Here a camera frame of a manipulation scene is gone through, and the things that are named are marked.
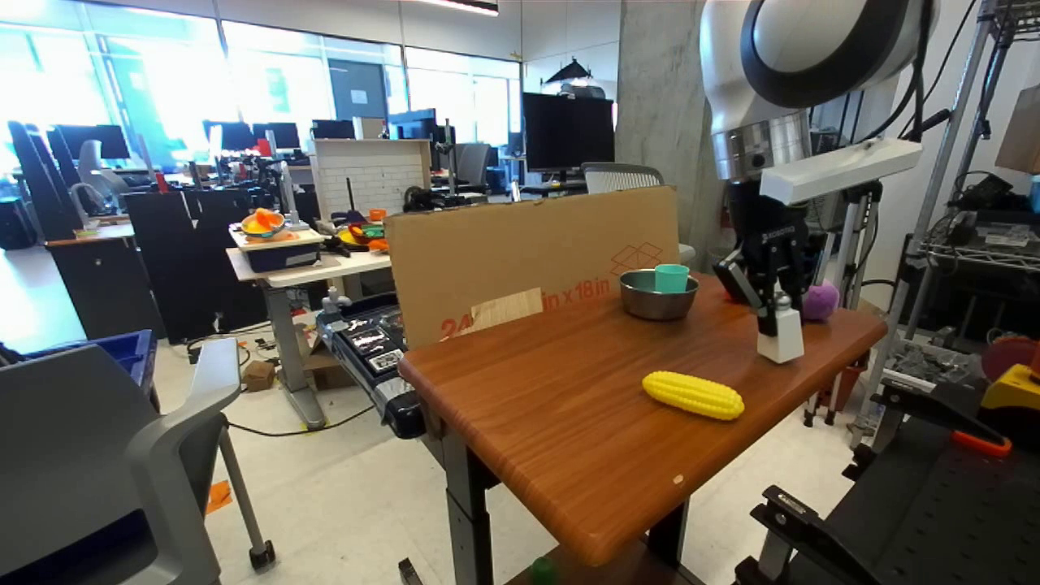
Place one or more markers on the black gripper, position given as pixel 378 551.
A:
pixel 769 224

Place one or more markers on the white salt shaker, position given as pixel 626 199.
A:
pixel 782 340

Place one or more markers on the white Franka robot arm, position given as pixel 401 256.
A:
pixel 806 67

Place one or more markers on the purple toy ball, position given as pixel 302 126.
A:
pixel 820 303

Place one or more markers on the teal plastic cup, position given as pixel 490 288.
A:
pixel 672 282

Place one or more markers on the grey metal bowl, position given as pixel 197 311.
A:
pixel 654 303

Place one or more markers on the yellow toy corn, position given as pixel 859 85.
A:
pixel 693 396

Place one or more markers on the grey chair backrest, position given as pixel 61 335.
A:
pixel 620 176

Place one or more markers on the dark red round object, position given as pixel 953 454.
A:
pixel 1010 352

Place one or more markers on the large black monitor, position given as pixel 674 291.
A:
pixel 567 131

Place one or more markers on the brown cardboard board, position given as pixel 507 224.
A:
pixel 507 256

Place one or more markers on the yellow plastic tool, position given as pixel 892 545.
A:
pixel 1014 388

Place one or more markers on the black equipment platform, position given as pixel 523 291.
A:
pixel 929 510

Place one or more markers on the black pendant lamp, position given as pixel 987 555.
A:
pixel 570 74

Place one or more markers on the pile of colourful toys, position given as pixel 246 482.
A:
pixel 361 232

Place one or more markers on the white grid panel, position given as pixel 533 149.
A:
pixel 364 173

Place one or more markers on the white height-adjustable desk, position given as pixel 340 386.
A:
pixel 283 328

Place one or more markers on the tray with orange toy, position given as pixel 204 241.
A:
pixel 273 250

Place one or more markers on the dark office cabinet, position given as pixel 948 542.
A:
pixel 179 263

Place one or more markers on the blue storage bin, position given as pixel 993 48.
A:
pixel 128 356

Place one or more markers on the dark desk with wood top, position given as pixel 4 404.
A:
pixel 99 277

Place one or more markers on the grey office chair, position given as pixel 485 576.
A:
pixel 76 457

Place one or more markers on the camera tripod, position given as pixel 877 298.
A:
pixel 863 232

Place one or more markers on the black power strip rail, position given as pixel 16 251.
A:
pixel 374 361

